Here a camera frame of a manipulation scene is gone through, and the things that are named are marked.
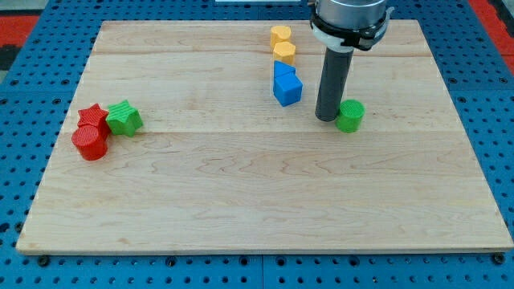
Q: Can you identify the wooden board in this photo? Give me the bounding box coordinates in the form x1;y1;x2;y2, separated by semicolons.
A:
16;20;513;255

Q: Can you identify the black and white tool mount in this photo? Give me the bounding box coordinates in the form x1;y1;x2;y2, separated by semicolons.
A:
310;7;394;53

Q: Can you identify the red star block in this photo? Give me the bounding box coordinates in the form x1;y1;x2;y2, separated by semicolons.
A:
77;104;111;140

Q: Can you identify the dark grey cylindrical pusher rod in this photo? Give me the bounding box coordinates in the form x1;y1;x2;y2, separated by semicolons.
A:
315;48;353;122

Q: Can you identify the green cylinder block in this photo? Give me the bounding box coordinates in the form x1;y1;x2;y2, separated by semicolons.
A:
335;100;365;133

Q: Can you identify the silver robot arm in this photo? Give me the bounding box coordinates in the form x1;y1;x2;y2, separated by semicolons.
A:
310;0;394;122

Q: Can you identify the green star block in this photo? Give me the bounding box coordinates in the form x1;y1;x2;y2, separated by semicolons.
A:
106;100;143;137

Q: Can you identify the red cylinder block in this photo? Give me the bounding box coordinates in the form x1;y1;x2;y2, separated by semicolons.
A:
71;125;108;161

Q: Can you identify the blue cube block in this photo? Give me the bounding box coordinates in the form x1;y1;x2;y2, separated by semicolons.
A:
273;74;303;107

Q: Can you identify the yellow heart block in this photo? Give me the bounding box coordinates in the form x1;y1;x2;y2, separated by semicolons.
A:
270;26;292;50

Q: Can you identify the yellow hexagon block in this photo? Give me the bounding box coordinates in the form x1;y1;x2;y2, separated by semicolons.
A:
273;42;296;65

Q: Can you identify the blue triangle block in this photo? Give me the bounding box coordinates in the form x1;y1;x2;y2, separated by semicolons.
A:
273;60;296;78

